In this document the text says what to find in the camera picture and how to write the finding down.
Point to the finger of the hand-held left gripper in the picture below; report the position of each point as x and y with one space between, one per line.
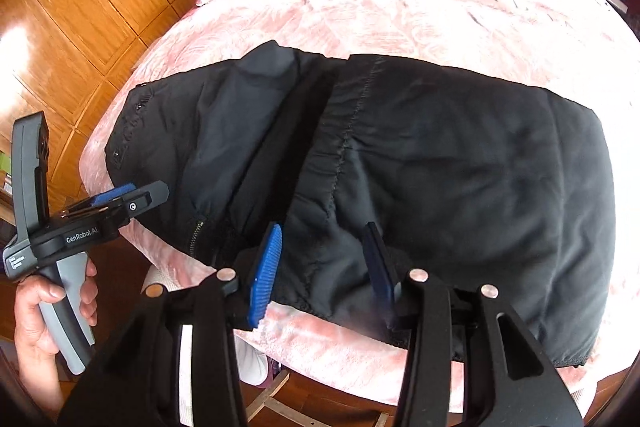
145 199
115 194

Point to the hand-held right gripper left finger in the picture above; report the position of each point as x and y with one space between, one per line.
265 267

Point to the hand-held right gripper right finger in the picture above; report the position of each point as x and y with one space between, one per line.
377 272

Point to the black quilted pants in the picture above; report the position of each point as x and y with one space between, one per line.
425 167

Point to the person's left hand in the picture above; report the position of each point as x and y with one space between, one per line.
32 327

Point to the person's right leg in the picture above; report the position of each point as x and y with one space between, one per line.
252 357

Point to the orange wooden wardrobe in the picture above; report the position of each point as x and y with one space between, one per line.
75 7

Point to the pink bed with cover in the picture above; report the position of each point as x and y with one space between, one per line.
425 22

